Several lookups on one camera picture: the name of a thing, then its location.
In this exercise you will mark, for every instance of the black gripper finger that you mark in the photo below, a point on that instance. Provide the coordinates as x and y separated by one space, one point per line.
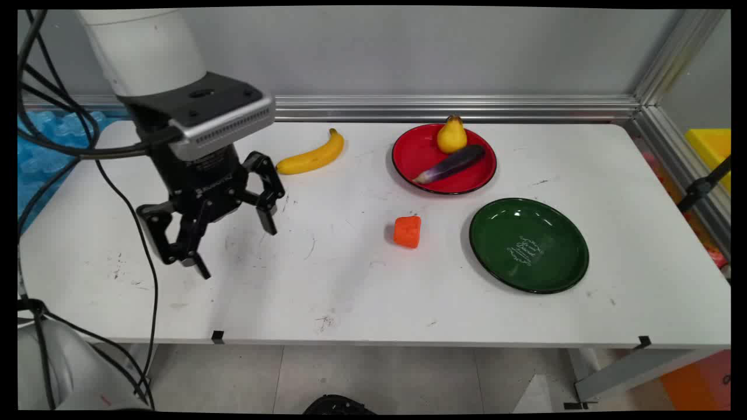
267 181
178 233

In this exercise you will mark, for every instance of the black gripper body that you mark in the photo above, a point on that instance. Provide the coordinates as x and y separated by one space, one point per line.
201 181

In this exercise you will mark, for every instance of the purple eggplant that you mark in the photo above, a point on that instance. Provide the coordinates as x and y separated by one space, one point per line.
452 164

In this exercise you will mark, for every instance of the yellow banana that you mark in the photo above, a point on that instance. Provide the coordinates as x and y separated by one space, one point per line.
312 157

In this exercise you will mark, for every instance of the black tape marker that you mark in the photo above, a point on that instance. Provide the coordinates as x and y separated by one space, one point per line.
217 336
645 342

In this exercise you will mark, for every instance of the red plate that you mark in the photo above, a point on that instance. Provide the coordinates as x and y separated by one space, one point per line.
411 154

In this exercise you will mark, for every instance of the orange carrot chunk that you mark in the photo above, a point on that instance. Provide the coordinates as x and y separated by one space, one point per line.
407 231

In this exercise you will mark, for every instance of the blue bubble wrap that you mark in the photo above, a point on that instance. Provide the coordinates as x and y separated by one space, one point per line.
52 140

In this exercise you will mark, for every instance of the yellow pear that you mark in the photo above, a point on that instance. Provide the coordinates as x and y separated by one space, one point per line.
451 137

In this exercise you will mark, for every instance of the black round floor object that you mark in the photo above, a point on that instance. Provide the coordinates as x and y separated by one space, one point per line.
338 405

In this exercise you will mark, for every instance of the green plate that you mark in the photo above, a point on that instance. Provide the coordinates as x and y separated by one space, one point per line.
525 245

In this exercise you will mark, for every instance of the grey table leg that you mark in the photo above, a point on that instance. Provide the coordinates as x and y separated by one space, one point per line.
630 373

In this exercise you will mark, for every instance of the yellow plastic bin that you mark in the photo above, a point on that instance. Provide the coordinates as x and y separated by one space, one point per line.
712 151

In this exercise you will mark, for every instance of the orange box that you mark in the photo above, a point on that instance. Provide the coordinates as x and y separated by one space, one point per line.
700 382

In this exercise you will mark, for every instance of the long horizontal aluminium rail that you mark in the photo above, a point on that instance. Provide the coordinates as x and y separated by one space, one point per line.
455 108

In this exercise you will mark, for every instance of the short side aluminium rail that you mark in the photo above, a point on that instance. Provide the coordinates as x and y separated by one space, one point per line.
683 169

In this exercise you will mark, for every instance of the upright aluminium corner post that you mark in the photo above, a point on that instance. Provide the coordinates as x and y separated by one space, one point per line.
677 55

